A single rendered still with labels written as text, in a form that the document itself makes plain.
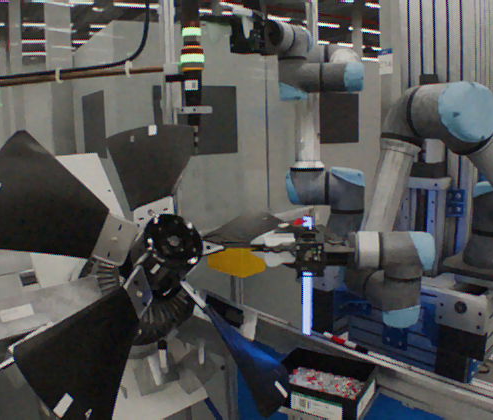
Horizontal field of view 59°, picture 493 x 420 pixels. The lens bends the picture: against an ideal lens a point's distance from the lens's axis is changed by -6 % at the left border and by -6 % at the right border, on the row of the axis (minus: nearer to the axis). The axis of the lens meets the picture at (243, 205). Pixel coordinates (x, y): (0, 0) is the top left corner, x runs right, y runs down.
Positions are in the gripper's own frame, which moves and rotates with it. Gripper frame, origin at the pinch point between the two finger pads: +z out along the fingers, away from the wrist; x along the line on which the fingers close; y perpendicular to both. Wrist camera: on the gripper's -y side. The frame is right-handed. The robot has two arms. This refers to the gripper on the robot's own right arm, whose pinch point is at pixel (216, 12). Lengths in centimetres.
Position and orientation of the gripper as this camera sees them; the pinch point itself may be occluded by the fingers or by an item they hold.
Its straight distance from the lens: 101.2
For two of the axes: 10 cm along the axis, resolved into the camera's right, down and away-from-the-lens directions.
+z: -6.0, 1.6, -7.8
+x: -8.0, -0.9, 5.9
